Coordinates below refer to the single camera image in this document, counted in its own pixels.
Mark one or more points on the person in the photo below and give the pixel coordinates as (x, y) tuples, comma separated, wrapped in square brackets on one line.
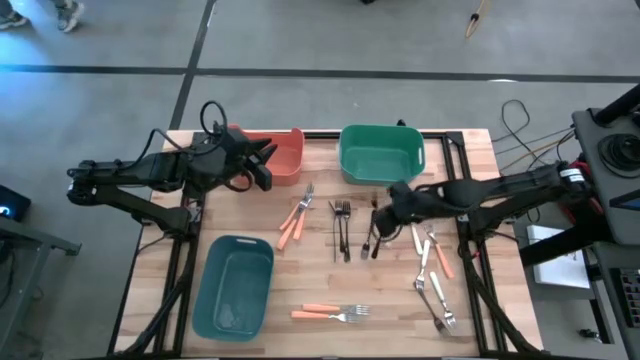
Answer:
[(70, 15)]

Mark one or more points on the dark teal plastic bin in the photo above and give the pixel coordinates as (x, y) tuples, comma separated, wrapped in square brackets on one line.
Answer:
[(232, 295)]

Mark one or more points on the grey metal stand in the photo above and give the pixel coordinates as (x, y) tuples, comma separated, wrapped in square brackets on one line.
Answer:
[(40, 239)]

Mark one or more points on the keypad with coloured buttons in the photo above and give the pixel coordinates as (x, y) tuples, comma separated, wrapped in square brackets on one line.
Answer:
[(632, 300)]

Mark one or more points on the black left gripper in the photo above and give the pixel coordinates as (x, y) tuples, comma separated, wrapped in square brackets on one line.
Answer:
[(232, 160)]

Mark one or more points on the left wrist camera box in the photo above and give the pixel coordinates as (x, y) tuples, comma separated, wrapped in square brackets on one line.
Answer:
[(263, 176)]

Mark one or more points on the black pole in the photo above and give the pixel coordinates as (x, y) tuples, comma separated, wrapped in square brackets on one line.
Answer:
[(620, 105)]

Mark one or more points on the small black floor object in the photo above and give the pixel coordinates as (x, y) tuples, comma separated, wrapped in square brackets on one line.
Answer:
[(590, 334)]

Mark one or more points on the grey equipment cart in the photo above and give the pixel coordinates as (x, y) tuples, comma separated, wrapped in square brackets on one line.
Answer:
[(595, 190)]

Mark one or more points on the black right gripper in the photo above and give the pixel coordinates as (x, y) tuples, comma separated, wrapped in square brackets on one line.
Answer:
[(402, 197)]

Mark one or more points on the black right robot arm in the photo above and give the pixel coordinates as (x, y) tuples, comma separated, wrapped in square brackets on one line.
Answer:
[(500, 187)]

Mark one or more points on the green plastic bin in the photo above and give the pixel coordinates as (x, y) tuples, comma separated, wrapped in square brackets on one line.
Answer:
[(380, 160)]

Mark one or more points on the black box with blue light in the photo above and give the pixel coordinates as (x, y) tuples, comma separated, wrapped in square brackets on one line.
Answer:
[(15, 205)]

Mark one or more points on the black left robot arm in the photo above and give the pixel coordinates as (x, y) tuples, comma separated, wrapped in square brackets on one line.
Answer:
[(150, 167)]

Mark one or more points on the black aluminium table frame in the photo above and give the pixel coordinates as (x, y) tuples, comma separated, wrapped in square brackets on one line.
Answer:
[(322, 134)]

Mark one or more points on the orange plastic bin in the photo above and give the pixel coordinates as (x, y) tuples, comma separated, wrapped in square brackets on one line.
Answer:
[(287, 160)]

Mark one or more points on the white box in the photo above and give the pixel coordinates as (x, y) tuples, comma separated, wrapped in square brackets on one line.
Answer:
[(560, 270)]

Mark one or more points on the tablet screen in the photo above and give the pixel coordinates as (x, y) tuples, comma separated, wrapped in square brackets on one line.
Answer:
[(631, 203)]

